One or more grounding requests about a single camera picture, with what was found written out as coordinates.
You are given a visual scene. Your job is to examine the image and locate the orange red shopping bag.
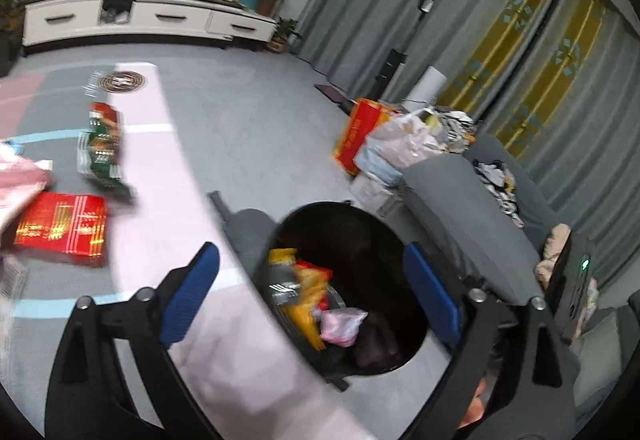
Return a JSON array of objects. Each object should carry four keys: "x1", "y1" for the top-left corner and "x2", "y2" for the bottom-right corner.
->
[{"x1": 332, "y1": 97, "x2": 401, "y2": 176}]

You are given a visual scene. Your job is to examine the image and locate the white cylinder air purifier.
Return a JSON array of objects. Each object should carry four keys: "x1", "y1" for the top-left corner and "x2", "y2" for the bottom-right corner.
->
[{"x1": 405, "y1": 65, "x2": 448, "y2": 111}]

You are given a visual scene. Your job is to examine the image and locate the black round trash bin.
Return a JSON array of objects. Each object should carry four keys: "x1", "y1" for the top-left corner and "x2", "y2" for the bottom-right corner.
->
[{"x1": 250, "y1": 201, "x2": 451, "y2": 391}]

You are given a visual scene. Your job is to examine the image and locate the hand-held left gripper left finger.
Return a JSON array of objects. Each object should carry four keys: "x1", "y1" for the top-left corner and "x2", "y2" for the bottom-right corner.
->
[{"x1": 45, "y1": 241, "x2": 223, "y2": 440}]

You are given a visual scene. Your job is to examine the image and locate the grey fabric sofa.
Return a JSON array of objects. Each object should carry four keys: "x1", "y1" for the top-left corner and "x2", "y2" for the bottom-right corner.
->
[{"x1": 402, "y1": 132, "x2": 640, "y2": 421}]

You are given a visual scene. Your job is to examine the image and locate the pink coffee table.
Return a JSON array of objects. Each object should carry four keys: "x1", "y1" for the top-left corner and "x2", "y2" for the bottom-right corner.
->
[{"x1": 0, "y1": 62, "x2": 381, "y2": 440}]

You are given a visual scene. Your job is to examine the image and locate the white pink plastic bag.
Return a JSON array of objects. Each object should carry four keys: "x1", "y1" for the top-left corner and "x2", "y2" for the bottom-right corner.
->
[{"x1": 355, "y1": 110, "x2": 441, "y2": 186}]

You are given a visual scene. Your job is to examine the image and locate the green and red snack bag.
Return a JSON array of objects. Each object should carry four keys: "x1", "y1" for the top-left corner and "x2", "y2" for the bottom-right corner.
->
[{"x1": 75, "y1": 102, "x2": 136, "y2": 203}]

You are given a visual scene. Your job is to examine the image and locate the patterned clothes on sofa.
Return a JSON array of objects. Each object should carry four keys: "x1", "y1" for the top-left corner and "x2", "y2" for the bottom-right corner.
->
[{"x1": 472, "y1": 160, "x2": 526, "y2": 228}]

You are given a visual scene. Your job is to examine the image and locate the red box with gold print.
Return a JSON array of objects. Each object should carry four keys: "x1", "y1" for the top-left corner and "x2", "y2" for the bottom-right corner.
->
[{"x1": 12, "y1": 192, "x2": 108, "y2": 268}]

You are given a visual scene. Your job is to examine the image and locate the dark brown floor mat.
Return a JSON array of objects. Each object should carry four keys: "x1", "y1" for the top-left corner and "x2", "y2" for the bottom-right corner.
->
[{"x1": 315, "y1": 84, "x2": 351, "y2": 113}]

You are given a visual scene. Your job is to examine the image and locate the white cardboard box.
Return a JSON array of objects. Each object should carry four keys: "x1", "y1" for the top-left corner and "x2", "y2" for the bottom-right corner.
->
[{"x1": 350, "y1": 172, "x2": 406, "y2": 221}]

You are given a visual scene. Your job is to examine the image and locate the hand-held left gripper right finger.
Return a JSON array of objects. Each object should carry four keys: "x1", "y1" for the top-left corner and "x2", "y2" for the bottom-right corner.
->
[{"x1": 400, "y1": 241, "x2": 581, "y2": 440}]

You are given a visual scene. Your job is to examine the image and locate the person's right hand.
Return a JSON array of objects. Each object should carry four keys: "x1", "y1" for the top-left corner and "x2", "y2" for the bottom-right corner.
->
[{"x1": 534, "y1": 224, "x2": 573, "y2": 283}]

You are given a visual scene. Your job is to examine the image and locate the upright vacuum cleaner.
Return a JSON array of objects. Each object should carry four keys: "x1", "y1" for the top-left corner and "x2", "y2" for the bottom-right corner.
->
[{"x1": 380, "y1": 0, "x2": 436, "y2": 96}]

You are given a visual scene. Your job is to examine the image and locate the small potted plant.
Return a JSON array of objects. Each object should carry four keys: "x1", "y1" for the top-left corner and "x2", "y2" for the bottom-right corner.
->
[{"x1": 267, "y1": 17, "x2": 301, "y2": 53}]

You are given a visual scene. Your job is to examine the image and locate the bushy potted plant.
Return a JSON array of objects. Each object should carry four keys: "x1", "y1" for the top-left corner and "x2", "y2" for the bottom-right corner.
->
[{"x1": 0, "y1": 0, "x2": 26, "y2": 33}]

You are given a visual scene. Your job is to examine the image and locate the white television cabinet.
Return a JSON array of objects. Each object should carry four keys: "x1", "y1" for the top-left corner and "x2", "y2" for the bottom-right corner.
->
[{"x1": 22, "y1": 0, "x2": 278, "y2": 52}]

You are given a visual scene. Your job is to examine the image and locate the yellow snack bag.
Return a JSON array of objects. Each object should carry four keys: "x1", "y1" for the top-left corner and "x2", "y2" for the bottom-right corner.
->
[{"x1": 267, "y1": 247, "x2": 336, "y2": 351}]

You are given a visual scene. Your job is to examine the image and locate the pile of clothes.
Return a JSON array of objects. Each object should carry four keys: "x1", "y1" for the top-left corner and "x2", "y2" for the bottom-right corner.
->
[{"x1": 425, "y1": 107, "x2": 483, "y2": 156}]

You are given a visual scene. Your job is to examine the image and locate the pink plastic wrapper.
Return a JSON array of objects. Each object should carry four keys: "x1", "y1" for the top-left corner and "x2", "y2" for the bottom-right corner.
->
[{"x1": 320, "y1": 307, "x2": 368, "y2": 348}]

